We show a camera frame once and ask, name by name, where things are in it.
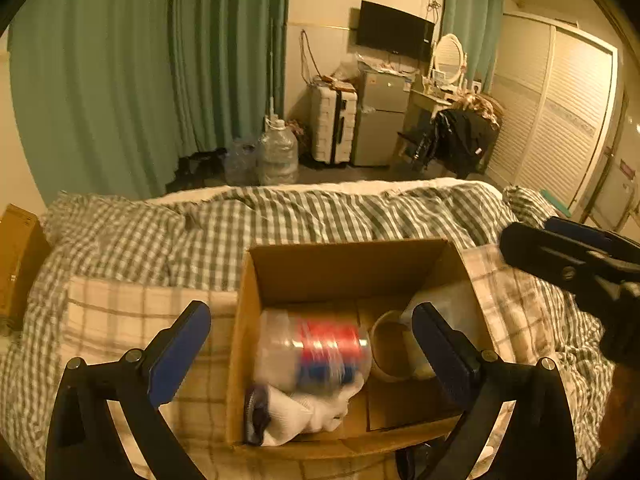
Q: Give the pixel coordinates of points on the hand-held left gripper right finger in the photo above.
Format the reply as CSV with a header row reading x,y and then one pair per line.
x,y
443,356

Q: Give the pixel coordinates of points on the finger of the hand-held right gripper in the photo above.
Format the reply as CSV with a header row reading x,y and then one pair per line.
x,y
580,232
560,260

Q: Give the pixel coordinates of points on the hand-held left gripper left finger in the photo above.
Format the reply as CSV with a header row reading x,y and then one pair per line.
x,y
179,356

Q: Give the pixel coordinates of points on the teal flat object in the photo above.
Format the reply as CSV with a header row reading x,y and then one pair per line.
x,y
556,202

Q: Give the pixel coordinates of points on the beige tape roll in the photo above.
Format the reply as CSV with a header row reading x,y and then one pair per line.
x,y
387,360

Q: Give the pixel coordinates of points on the green checked pillow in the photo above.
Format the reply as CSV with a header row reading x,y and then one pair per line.
x,y
525,202

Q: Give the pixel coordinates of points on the beige plaid blanket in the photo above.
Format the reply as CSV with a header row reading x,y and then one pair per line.
x,y
125,310

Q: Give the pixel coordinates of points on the white door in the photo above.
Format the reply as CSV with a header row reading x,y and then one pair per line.
x,y
617,170

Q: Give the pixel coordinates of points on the clear bottle red blue label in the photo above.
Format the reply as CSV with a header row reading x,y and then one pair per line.
x,y
320,345

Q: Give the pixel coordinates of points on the white louvered wardrobe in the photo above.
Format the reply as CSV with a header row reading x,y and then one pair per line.
x,y
555,110

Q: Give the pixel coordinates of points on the white sock dark cuff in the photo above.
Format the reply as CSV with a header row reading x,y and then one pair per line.
x,y
290,417

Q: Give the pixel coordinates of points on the black clothes heap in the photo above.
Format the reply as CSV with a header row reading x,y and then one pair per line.
x,y
462,140

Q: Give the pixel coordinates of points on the golden brown cloth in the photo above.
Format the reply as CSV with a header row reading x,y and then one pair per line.
x,y
482,105

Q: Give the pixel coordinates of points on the green checked duvet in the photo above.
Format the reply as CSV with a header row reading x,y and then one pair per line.
x,y
280,220

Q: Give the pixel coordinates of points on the black shoes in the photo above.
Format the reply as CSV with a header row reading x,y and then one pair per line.
x,y
197,170

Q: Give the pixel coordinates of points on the closed brown cardboard box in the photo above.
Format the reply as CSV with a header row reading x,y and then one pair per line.
x,y
17,260

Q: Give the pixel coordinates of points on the white dressing table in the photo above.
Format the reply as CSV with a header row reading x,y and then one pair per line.
x,y
422,110

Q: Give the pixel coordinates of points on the small clear water jug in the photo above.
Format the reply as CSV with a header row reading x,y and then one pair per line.
x,y
240,160

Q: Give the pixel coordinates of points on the oval white vanity mirror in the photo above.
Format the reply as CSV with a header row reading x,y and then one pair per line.
x,y
446,57

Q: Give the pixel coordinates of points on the large clear water jug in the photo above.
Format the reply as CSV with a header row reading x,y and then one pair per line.
x,y
277,155

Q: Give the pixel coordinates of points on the silver mini fridge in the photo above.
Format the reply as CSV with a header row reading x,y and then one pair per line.
x,y
380,120

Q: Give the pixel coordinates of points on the narrow green curtain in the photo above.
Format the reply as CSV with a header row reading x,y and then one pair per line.
x,y
472,15

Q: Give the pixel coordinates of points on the white hard suitcase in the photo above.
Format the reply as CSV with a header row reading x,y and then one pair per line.
x,y
332,125

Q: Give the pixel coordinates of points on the pile of bags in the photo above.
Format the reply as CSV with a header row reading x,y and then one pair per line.
x,y
385,64

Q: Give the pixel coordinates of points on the wide green curtain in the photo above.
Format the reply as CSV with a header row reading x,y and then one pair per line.
x,y
125,70

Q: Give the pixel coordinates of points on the thin white pole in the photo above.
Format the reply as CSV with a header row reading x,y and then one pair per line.
x,y
272,70

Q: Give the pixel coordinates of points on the black wall television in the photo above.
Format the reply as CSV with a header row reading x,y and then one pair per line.
x,y
392,30

